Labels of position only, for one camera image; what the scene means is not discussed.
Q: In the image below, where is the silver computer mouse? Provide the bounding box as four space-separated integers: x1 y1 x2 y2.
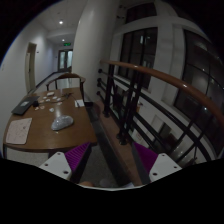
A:
51 115 74 131

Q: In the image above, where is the wooden armchair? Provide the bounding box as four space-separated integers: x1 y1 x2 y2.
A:
46 73 86 90

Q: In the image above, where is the white notepad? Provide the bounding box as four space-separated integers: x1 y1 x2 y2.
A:
74 100 85 108

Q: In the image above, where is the dark closed laptop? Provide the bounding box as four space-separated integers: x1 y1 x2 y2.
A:
11 96 38 115

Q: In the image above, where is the side wooden door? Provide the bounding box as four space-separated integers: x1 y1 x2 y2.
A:
25 43 36 93

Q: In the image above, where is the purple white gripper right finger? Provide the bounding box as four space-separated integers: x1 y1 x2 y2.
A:
133 142 181 182

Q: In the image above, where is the double glass door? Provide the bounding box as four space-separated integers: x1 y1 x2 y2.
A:
58 50 73 71

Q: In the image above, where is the light patterned mouse pad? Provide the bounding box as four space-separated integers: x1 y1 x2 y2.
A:
6 118 32 145

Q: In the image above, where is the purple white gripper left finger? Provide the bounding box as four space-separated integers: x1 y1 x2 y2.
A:
40 142 91 180

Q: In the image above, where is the wooden table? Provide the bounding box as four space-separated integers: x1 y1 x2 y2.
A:
3 88 97 158

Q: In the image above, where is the wooden railing with black bars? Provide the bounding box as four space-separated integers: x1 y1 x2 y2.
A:
97 60 224 167

